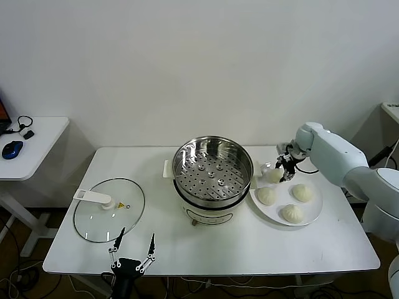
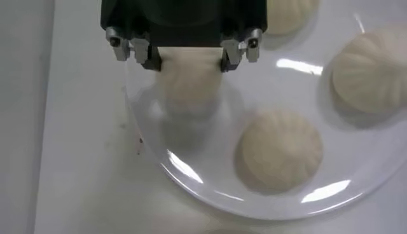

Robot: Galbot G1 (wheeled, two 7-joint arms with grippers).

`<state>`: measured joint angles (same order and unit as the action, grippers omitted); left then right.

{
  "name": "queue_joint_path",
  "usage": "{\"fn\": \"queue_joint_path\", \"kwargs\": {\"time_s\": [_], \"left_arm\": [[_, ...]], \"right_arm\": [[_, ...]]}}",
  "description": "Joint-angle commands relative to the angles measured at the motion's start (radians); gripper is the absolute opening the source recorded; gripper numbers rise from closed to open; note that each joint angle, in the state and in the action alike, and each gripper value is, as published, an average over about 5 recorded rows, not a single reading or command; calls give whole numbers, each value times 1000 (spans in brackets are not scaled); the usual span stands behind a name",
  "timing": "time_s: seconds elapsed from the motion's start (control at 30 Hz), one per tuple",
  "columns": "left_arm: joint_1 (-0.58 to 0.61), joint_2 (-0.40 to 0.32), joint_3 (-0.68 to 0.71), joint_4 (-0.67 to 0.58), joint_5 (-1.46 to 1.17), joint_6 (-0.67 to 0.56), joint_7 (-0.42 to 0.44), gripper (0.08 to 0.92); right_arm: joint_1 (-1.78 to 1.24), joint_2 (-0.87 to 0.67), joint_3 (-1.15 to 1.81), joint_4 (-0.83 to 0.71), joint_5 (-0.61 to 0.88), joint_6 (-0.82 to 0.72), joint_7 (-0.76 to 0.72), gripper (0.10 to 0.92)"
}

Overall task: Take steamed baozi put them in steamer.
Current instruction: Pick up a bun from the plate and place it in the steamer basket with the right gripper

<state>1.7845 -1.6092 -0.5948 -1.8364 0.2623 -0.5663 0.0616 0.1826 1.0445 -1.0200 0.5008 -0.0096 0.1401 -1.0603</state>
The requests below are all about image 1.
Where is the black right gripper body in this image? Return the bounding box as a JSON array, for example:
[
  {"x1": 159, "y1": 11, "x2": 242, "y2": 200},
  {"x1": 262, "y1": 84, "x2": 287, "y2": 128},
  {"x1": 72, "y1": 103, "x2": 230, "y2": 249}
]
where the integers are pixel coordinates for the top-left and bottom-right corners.
[{"x1": 277, "y1": 151, "x2": 302, "y2": 171}]

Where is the white round plate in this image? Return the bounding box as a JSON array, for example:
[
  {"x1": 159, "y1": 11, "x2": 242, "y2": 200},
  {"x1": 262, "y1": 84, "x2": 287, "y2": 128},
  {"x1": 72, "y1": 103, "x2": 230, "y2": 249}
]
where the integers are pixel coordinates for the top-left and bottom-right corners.
[{"x1": 248, "y1": 161, "x2": 324, "y2": 227}]

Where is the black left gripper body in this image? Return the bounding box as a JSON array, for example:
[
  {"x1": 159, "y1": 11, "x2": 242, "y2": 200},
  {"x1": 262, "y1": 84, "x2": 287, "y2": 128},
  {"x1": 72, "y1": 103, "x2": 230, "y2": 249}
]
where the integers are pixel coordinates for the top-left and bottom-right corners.
[{"x1": 108, "y1": 257, "x2": 143, "y2": 299}]

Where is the large white table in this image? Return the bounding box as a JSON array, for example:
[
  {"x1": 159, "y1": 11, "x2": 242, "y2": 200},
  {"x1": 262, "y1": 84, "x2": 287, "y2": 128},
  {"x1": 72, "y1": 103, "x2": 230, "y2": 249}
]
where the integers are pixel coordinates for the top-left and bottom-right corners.
[{"x1": 42, "y1": 146, "x2": 381, "y2": 295}]

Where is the black earphone cable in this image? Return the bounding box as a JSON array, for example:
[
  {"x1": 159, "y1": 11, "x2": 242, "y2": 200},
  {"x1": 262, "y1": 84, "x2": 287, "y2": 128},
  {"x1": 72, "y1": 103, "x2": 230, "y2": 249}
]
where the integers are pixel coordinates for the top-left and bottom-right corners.
[{"x1": 0, "y1": 115, "x2": 34, "y2": 136}]

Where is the black power cable with adapter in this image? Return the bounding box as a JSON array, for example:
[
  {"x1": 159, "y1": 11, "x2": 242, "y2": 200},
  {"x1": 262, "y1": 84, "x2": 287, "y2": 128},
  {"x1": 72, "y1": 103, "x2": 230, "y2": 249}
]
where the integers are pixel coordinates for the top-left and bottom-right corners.
[{"x1": 344, "y1": 145, "x2": 394, "y2": 200}]

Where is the steel perforated steamer basket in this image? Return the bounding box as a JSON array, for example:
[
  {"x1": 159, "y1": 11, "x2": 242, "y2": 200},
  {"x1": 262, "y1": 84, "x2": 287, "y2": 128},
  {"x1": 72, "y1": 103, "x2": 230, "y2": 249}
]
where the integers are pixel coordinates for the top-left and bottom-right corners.
[{"x1": 171, "y1": 135, "x2": 254, "y2": 209}]

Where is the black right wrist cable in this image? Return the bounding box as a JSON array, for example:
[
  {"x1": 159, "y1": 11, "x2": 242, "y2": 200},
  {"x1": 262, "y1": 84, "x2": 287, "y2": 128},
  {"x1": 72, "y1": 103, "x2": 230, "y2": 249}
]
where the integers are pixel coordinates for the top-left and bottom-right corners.
[{"x1": 294, "y1": 164, "x2": 319, "y2": 174}]

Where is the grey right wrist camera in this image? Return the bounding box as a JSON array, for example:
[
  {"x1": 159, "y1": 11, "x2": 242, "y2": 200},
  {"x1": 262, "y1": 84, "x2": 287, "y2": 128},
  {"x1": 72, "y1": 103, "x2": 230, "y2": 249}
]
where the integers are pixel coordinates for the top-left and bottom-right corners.
[{"x1": 276, "y1": 141, "x2": 294, "y2": 156}]

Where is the laptop with red screen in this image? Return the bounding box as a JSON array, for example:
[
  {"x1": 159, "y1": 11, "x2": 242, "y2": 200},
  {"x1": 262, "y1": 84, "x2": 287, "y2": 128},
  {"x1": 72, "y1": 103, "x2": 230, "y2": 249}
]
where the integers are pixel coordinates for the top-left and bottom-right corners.
[{"x1": 0, "y1": 90, "x2": 13, "y2": 136}]

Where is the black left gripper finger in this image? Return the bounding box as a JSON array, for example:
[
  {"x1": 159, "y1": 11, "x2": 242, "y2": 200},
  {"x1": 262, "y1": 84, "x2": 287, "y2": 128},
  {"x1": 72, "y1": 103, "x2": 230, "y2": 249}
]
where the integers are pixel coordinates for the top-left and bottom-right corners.
[
  {"x1": 137, "y1": 232, "x2": 156, "y2": 273},
  {"x1": 108, "y1": 227, "x2": 126, "y2": 269}
]

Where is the small white side table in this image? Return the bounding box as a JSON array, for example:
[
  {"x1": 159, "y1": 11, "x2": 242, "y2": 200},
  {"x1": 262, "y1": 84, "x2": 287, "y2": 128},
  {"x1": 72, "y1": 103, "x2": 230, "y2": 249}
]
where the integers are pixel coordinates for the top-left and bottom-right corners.
[{"x1": 0, "y1": 116, "x2": 70, "y2": 258}]

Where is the blue computer mouse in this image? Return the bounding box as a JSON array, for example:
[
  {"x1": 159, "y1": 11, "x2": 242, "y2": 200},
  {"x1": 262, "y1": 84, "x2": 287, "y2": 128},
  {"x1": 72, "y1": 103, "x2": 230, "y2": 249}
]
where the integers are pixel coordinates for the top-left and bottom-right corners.
[{"x1": 1, "y1": 140, "x2": 24, "y2": 160}]

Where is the glass lid with white handle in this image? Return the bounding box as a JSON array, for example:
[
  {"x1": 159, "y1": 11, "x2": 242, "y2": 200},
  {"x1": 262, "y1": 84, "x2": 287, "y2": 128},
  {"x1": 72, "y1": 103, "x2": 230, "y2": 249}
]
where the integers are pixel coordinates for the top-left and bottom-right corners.
[{"x1": 73, "y1": 178, "x2": 146, "y2": 244}]

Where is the white electric cooking pot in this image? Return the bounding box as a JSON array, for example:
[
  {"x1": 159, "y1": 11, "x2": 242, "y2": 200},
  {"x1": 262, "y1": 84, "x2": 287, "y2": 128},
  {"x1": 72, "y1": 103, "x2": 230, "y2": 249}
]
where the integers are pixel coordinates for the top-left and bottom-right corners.
[{"x1": 161, "y1": 158, "x2": 260, "y2": 227}]

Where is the white steamed baozi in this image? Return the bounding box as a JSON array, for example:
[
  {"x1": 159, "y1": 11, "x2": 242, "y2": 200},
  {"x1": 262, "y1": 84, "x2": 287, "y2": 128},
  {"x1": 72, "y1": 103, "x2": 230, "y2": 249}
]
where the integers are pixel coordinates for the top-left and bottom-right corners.
[
  {"x1": 256, "y1": 187, "x2": 277, "y2": 206},
  {"x1": 291, "y1": 183, "x2": 314, "y2": 202},
  {"x1": 279, "y1": 204, "x2": 305, "y2": 225},
  {"x1": 266, "y1": 168, "x2": 283, "y2": 184}
]

